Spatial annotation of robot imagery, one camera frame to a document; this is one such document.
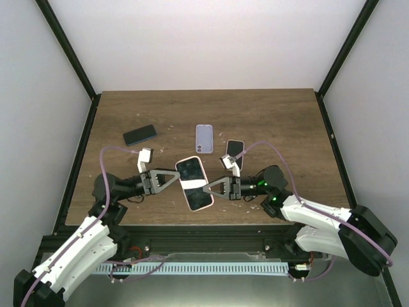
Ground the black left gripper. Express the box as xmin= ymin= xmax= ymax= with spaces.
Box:
xmin=116 ymin=168 xmax=184 ymax=202

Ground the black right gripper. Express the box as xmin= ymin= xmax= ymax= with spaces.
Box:
xmin=203 ymin=176 xmax=269 ymax=201

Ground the pink phone case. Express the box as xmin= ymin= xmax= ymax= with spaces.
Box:
xmin=174 ymin=155 xmax=215 ymax=212

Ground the white black phone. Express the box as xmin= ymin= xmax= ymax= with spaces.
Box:
xmin=176 ymin=157 xmax=213 ymax=210

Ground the white phone case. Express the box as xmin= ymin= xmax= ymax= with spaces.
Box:
xmin=224 ymin=139 xmax=245 ymax=169

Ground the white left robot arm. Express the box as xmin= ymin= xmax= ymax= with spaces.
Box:
xmin=13 ymin=169 xmax=180 ymax=306

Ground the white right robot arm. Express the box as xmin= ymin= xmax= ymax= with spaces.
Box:
xmin=203 ymin=165 xmax=397 ymax=276

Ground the blue black phone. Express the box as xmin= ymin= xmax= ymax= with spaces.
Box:
xmin=123 ymin=125 xmax=157 ymax=146

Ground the lavender phone case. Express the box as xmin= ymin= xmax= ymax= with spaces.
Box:
xmin=195 ymin=124 xmax=213 ymax=154

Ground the grey metal front plate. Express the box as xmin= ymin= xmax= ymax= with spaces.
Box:
xmin=66 ymin=255 xmax=401 ymax=306

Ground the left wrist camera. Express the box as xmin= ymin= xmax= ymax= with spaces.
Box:
xmin=137 ymin=148 xmax=153 ymax=173

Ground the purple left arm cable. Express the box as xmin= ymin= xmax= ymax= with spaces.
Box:
xmin=19 ymin=146 xmax=167 ymax=307

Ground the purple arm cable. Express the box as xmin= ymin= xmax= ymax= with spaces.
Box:
xmin=19 ymin=146 xmax=167 ymax=307
xmin=235 ymin=141 xmax=394 ymax=284

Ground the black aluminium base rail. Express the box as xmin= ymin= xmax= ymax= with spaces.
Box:
xmin=41 ymin=224 xmax=378 ymax=260

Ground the light blue slotted cable duct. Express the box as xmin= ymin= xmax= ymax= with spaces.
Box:
xmin=92 ymin=262 xmax=289 ymax=276

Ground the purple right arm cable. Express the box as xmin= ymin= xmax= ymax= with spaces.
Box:
xmin=235 ymin=141 xmax=394 ymax=284

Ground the black left frame post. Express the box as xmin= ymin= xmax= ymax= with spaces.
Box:
xmin=34 ymin=0 xmax=98 ymax=102

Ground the black frame post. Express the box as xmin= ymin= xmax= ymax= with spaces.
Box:
xmin=316 ymin=0 xmax=381 ymax=97
xmin=34 ymin=0 xmax=98 ymax=102

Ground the black right frame post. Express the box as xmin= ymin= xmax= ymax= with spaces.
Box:
xmin=316 ymin=0 xmax=381 ymax=97

